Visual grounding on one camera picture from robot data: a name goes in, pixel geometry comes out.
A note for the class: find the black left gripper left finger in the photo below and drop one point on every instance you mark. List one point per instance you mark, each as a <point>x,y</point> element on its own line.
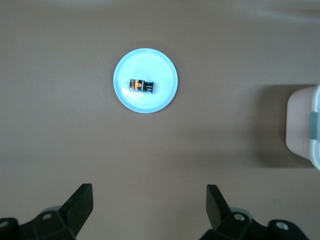
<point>77,207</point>

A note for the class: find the white lidded storage box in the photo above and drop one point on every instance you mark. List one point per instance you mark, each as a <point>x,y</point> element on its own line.
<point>300,125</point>

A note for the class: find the brown table mat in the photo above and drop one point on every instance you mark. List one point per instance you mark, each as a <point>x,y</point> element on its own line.
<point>75,137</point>

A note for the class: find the orange black push-button switch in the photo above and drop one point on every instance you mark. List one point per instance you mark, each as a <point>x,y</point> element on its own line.
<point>141,86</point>

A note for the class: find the light blue round plate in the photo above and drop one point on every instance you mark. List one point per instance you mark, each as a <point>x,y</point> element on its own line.
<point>150,65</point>

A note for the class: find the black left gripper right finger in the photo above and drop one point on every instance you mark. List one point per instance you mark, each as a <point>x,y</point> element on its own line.
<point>217,208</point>

